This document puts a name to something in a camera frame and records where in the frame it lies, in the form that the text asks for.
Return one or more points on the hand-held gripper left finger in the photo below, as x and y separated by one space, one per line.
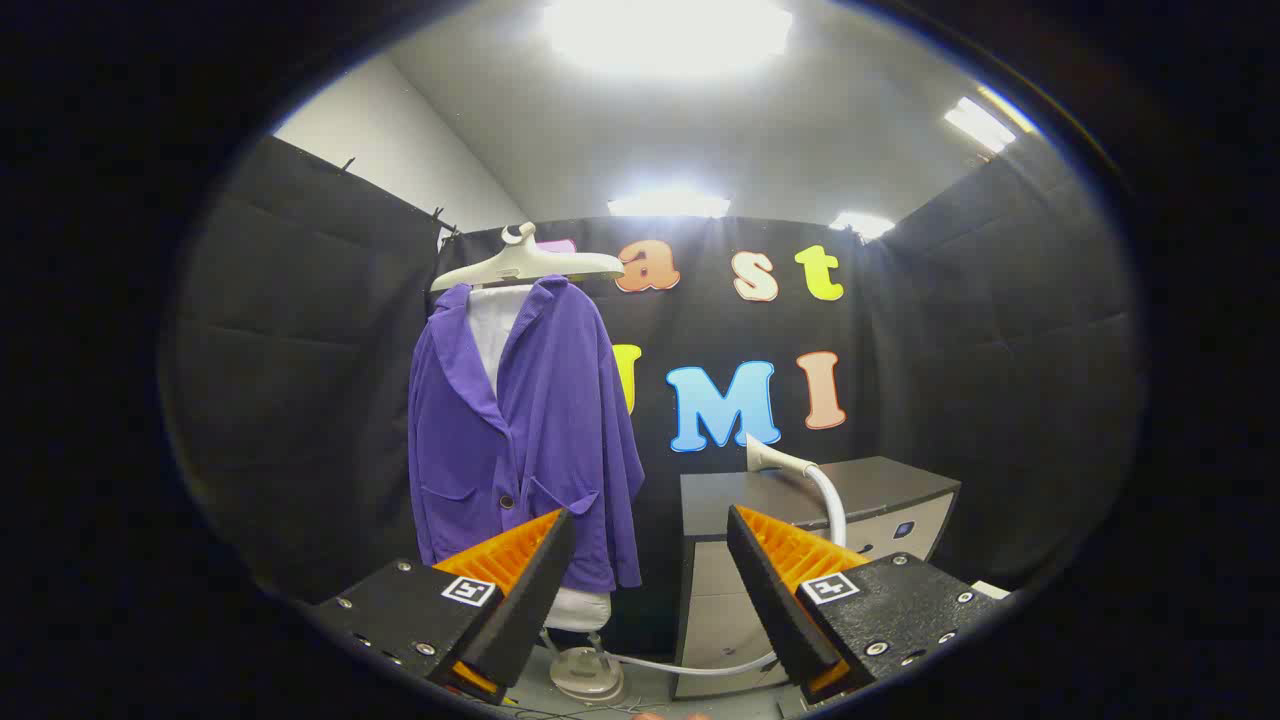
525 610

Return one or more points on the grey cabinet with dark top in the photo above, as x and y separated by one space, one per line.
870 482

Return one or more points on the purple jacket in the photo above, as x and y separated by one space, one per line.
560 420

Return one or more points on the large ceiling light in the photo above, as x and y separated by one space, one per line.
665 35

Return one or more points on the white clothes hanger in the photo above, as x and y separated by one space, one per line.
520 265

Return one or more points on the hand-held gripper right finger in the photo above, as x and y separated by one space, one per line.
775 600

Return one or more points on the rectangular ceiling light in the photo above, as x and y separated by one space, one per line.
980 124

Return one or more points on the white steamer base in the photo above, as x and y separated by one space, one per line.
585 675

